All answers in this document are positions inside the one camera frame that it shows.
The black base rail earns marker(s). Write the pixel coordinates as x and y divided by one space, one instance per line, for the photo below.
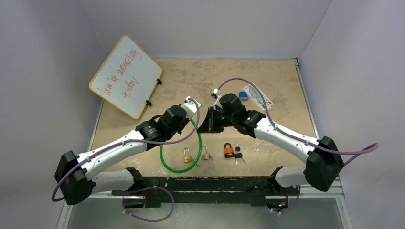
258 191

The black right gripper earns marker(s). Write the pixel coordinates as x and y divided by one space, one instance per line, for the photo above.
209 125

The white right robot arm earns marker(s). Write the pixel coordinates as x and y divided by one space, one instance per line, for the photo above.
319 167

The green cable lock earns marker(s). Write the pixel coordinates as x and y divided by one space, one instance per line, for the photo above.
172 158

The whiteboard with orange frame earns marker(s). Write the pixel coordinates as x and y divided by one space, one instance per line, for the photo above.
127 78

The brass padlock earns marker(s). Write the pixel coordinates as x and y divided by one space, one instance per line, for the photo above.
205 153
187 156

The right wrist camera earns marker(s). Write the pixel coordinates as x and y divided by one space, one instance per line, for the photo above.
216 96

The black-headed keys bunch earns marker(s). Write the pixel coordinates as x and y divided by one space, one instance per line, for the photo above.
238 154

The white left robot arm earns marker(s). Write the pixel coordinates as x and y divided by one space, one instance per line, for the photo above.
76 174

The blue whiteboard eraser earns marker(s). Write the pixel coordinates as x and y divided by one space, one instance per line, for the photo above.
243 96

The orange black lock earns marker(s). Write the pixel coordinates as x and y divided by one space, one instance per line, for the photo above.
228 151

